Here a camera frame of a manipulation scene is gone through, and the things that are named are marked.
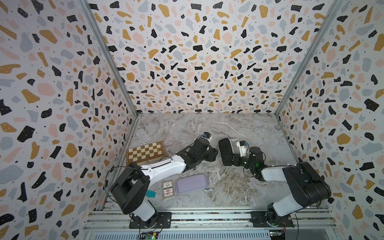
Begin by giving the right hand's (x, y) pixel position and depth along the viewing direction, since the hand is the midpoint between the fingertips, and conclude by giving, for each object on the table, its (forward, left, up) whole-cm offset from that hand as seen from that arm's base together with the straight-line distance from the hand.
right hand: (228, 156), depth 90 cm
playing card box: (-19, +34, -4) cm, 39 cm away
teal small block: (-22, +43, -5) cm, 49 cm away
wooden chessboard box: (+4, +49, -3) cm, 49 cm away
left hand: (-1, +8, +8) cm, 11 cm away
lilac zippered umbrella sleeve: (-15, +22, -4) cm, 27 cm away
